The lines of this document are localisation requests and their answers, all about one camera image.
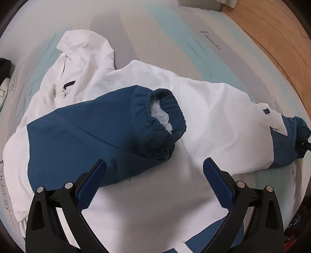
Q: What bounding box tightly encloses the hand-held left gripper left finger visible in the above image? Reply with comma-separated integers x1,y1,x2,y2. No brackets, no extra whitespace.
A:
25,159,107,253

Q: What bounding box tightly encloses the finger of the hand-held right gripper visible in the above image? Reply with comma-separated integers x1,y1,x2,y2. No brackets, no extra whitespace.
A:
297,124,311,153

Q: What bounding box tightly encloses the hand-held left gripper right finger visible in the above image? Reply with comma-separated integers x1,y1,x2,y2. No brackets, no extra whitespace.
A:
203,157,285,253

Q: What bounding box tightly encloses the white and blue jacket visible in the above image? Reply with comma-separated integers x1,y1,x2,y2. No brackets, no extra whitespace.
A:
3,30,311,253

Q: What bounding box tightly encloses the white cloth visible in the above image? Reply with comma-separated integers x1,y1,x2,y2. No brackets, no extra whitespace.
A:
0,79,10,110

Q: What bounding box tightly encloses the black cloth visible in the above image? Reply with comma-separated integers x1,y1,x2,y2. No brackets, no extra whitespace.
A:
0,58,12,83

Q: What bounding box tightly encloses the striped bed sheet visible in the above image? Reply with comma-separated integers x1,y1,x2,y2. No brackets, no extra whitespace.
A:
0,0,304,253

